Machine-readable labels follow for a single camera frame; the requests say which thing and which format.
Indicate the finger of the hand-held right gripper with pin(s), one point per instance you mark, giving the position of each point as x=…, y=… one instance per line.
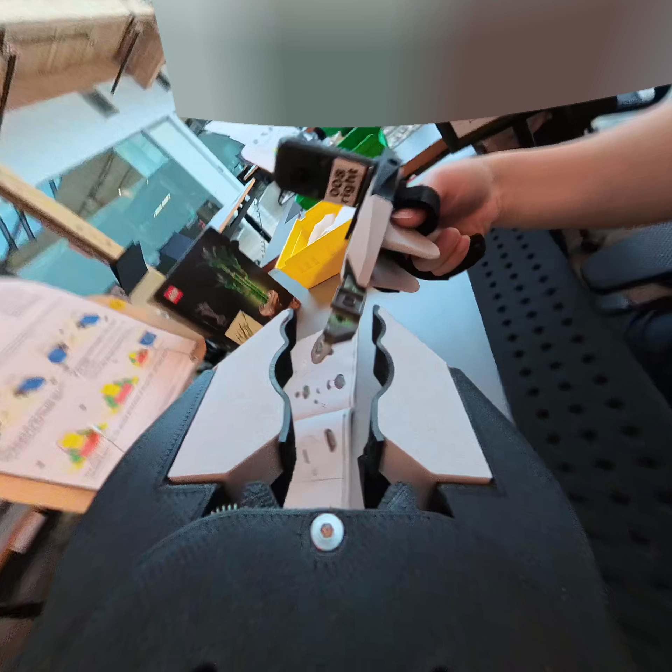
x=367, y=236

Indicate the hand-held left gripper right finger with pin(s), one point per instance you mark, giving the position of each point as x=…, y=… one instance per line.
x=425, y=420

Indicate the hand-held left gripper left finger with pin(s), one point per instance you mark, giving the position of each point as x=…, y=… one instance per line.
x=231, y=420

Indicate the brown brick assembly green studs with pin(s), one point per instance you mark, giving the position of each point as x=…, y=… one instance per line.
x=341, y=315

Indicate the person's right forearm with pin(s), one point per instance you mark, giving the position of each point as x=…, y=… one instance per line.
x=577, y=178

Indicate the person's right hand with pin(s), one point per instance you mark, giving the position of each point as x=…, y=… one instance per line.
x=467, y=204

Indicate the yellow plastic bin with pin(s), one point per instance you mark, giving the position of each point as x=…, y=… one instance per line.
x=315, y=262

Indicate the green plastic bin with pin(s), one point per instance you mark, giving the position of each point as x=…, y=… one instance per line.
x=362, y=141

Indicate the open instruction booklet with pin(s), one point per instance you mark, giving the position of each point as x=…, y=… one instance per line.
x=325, y=446

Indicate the black toy set box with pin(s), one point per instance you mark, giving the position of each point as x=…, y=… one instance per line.
x=220, y=294

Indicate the black dotted armrest pad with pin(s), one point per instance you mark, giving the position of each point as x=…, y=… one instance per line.
x=551, y=393

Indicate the printed instruction sheet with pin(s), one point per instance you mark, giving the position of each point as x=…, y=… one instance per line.
x=78, y=378

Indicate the grey office chair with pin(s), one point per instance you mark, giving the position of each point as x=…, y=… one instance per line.
x=630, y=257

